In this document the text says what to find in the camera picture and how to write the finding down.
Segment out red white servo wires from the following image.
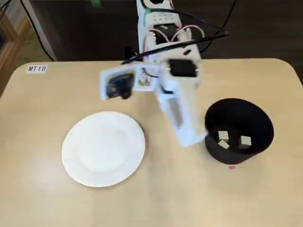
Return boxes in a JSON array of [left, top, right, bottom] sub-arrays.
[[144, 25, 205, 79]]

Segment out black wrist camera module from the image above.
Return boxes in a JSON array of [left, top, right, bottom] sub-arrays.
[[105, 73, 134, 100]]

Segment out pale grey post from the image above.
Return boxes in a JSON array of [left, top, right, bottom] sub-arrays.
[[20, 0, 59, 61]]

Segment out white paper plate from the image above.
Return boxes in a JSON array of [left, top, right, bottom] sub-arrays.
[[61, 111, 146, 188]]

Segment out black pot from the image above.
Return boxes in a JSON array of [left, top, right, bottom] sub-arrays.
[[204, 98, 275, 165]]

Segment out black power cable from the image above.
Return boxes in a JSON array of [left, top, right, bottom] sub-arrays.
[[200, 0, 238, 52]]

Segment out wooden furniture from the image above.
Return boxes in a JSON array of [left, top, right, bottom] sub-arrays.
[[0, 0, 33, 97]]

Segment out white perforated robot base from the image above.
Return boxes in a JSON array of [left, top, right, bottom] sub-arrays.
[[134, 65, 160, 92]]

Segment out white MT18 label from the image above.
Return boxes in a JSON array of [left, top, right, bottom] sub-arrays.
[[25, 65, 49, 74]]

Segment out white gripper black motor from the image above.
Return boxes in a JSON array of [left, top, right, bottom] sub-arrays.
[[157, 59, 209, 147]]

